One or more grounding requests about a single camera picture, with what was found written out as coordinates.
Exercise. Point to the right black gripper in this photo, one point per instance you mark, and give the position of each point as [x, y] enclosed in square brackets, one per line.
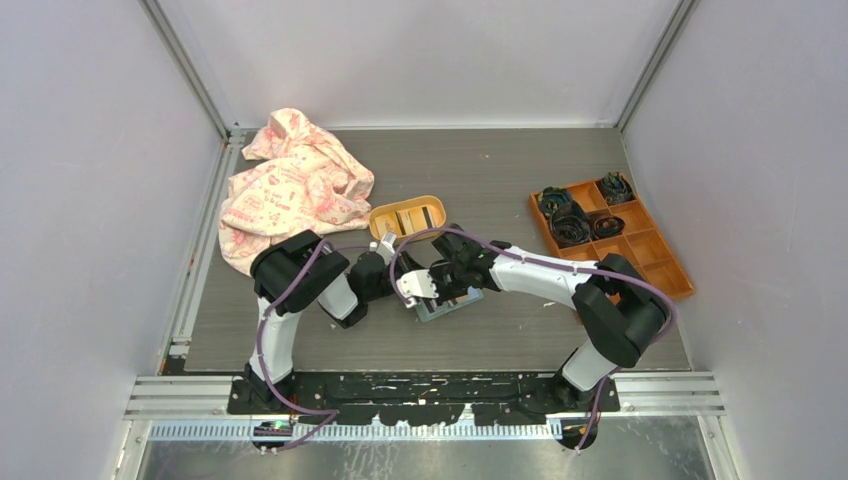
[443, 295]

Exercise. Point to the green card holder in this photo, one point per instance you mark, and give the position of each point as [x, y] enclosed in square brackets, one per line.
[472, 295]

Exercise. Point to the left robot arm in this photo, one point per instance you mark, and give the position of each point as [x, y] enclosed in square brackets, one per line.
[289, 277]

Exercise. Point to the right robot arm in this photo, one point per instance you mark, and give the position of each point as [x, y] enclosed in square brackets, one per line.
[621, 313]

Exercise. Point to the yellow oval tray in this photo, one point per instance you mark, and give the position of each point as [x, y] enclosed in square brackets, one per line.
[382, 218]

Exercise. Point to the dark rolled item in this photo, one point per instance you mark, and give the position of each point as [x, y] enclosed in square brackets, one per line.
[615, 188]
[551, 199]
[606, 226]
[569, 226]

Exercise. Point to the pink patterned cloth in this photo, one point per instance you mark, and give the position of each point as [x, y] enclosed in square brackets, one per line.
[303, 178]

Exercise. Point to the orange compartment organizer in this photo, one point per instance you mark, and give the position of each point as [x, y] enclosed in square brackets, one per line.
[641, 242]

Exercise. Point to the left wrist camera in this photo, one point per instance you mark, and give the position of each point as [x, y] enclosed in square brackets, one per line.
[386, 246]

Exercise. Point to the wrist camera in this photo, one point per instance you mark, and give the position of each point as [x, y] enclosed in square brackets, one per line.
[386, 246]
[416, 285]

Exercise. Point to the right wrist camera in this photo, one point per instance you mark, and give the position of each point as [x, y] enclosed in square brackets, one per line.
[416, 285]

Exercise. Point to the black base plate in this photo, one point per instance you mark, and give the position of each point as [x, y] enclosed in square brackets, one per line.
[430, 398]

